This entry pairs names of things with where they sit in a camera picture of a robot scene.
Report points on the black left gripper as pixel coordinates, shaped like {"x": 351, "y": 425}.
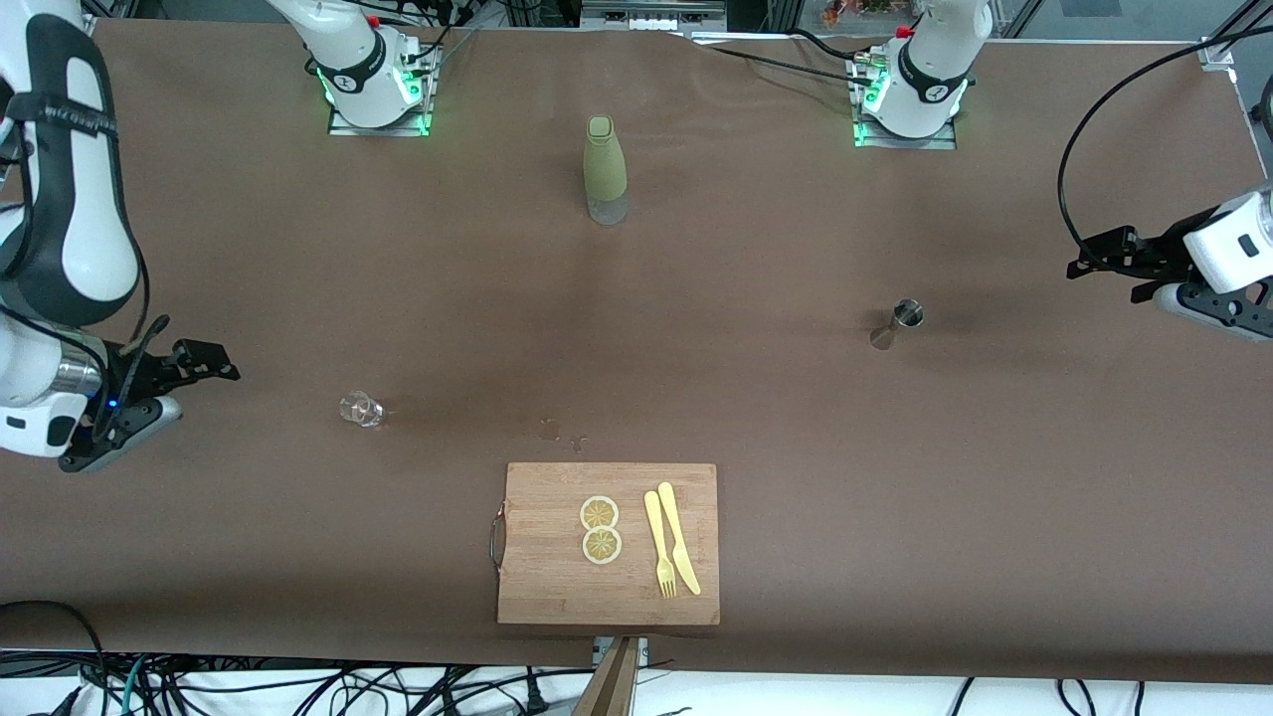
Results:
{"x": 1157, "y": 255}

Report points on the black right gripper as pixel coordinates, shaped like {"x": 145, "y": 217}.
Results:
{"x": 136, "y": 375}

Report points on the clear glass shaker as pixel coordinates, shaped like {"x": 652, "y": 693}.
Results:
{"x": 362, "y": 409}

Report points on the steel measuring cup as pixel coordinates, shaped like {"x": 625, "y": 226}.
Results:
{"x": 903, "y": 318}

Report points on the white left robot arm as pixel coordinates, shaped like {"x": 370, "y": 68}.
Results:
{"x": 935, "y": 60}

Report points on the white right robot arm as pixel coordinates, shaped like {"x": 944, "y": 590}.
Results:
{"x": 90, "y": 229}

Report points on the brown table cover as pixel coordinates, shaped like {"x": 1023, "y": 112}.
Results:
{"x": 298, "y": 249}

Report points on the wooden cutting board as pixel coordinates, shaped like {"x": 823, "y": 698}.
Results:
{"x": 557, "y": 587}

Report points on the lemon slice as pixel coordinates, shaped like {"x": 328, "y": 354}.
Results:
{"x": 599, "y": 513}
{"x": 602, "y": 545}

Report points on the green bottle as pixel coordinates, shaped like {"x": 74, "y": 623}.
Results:
{"x": 605, "y": 164}

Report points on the yellow plastic fork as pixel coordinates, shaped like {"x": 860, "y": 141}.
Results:
{"x": 656, "y": 537}

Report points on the yellow plastic knife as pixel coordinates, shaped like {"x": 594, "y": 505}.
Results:
{"x": 674, "y": 527}

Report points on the grey metal box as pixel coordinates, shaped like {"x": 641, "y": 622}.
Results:
{"x": 651, "y": 14}

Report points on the aluminium frame profile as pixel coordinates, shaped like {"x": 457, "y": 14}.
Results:
{"x": 1228, "y": 35}

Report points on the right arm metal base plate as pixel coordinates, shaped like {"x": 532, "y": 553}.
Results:
{"x": 343, "y": 127}

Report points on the small metal bracket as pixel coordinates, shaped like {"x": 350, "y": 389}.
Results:
{"x": 638, "y": 648}

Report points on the brown wooden post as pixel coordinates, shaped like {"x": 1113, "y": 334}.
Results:
{"x": 609, "y": 691}

